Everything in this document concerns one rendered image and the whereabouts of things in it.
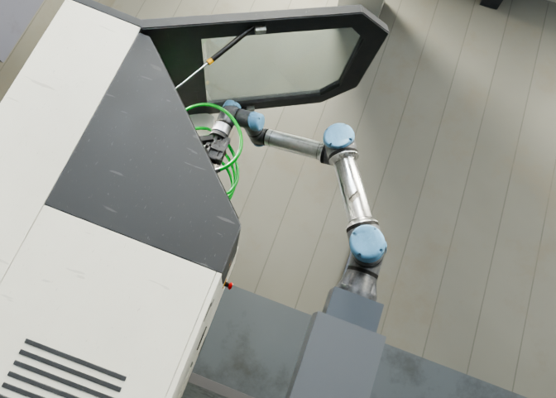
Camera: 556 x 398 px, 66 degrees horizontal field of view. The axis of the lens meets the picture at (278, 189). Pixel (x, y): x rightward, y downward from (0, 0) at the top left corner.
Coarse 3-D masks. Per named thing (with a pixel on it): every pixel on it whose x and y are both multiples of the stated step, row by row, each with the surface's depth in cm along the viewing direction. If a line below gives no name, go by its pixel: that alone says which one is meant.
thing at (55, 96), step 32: (64, 32) 146; (96, 32) 148; (128, 32) 149; (32, 64) 142; (64, 64) 143; (96, 64) 145; (32, 96) 139; (64, 96) 140; (96, 96) 142; (0, 128) 135; (32, 128) 136; (64, 128) 138; (0, 160) 133; (32, 160) 134; (64, 160) 135; (0, 192) 130; (32, 192) 131; (0, 224) 128; (32, 224) 129; (0, 256) 126
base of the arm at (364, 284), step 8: (352, 272) 156; (360, 272) 155; (368, 272) 155; (344, 280) 156; (352, 280) 154; (360, 280) 154; (368, 280) 154; (376, 280) 158; (344, 288) 154; (352, 288) 152; (360, 288) 152; (368, 288) 153; (368, 296) 152; (376, 296) 156
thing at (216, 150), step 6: (216, 132) 177; (222, 132) 177; (216, 138) 178; (222, 138) 179; (228, 138) 178; (210, 144) 176; (216, 144) 177; (222, 144) 177; (210, 150) 175; (216, 150) 175; (222, 150) 175; (210, 156) 175; (216, 156) 174; (222, 156) 177; (216, 162) 178
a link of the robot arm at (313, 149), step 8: (264, 128) 188; (248, 136) 188; (256, 136) 185; (264, 136) 186; (272, 136) 185; (280, 136) 184; (288, 136) 184; (296, 136) 184; (256, 144) 192; (264, 144) 189; (272, 144) 186; (280, 144) 184; (288, 144) 183; (296, 144) 182; (304, 144) 180; (312, 144) 180; (320, 144) 179; (296, 152) 183; (304, 152) 181; (312, 152) 180; (320, 152) 177; (320, 160) 179
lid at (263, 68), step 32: (160, 32) 151; (192, 32) 154; (224, 32) 158; (256, 32) 157; (288, 32) 167; (320, 32) 171; (352, 32) 174; (384, 32) 175; (192, 64) 174; (224, 64) 181; (256, 64) 186; (288, 64) 190; (320, 64) 195; (352, 64) 196; (192, 96) 200; (224, 96) 209; (256, 96) 215; (288, 96) 220; (320, 96) 223
